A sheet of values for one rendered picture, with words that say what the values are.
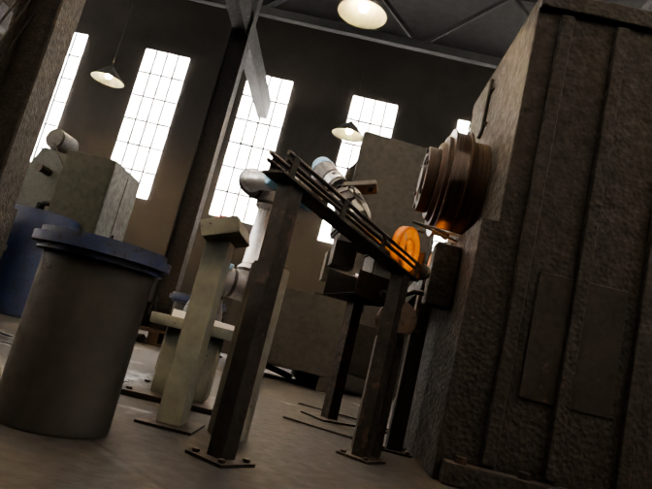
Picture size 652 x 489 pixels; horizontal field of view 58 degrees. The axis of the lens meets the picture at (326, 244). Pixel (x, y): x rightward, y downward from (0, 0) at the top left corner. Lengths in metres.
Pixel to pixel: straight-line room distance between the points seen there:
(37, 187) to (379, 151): 6.21
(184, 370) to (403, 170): 3.88
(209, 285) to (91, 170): 3.95
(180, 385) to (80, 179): 4.04
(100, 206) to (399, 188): 2.62
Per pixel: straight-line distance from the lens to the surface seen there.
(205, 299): 1.74
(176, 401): 1.75
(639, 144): 2.36
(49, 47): 4.78
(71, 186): 5.63
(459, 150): 2.42
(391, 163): 5.31
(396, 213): 5.21
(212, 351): 2.24
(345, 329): 2.88
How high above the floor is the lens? 0.30
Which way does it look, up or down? 10 degrees up
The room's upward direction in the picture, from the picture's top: 14 degrees clockwise
